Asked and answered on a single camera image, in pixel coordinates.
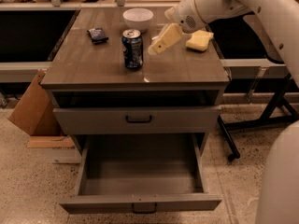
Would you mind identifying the wooden plank on floor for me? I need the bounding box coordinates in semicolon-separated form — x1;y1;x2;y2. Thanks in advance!
27;136;75;148

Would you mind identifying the yellow sponge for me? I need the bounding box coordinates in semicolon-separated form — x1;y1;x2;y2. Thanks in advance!
186;30;214;51

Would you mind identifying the black lower drawer handle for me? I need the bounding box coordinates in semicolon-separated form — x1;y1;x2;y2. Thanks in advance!
131;203;157;215

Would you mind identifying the grey drawer cabinet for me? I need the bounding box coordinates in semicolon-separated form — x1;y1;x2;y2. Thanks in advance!
41;7;229;149

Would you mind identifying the dark blue snack packet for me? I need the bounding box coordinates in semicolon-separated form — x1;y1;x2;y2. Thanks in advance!
87;28;108;44

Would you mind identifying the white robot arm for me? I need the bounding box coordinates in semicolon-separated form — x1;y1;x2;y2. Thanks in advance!
149;0;299;224

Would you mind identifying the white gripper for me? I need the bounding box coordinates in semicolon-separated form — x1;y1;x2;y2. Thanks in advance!
148;0;206;55

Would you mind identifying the grey upper drawer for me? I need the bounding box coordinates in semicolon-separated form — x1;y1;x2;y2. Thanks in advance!
53;106;220;134

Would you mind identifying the brown cardboard box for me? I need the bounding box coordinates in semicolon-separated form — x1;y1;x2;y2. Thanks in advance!
8;70;61;136

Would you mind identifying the black stand with wheels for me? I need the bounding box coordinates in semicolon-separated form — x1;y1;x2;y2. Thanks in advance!
218;14;299;161

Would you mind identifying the blue pepsi can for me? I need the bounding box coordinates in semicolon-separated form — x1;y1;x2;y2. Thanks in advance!
121;29;144;70

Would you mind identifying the open grey middle drawer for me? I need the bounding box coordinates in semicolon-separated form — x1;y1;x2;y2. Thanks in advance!
60;133;221;214

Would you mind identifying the white ceramic bowl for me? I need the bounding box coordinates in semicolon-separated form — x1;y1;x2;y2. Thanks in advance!
122;8;153;32

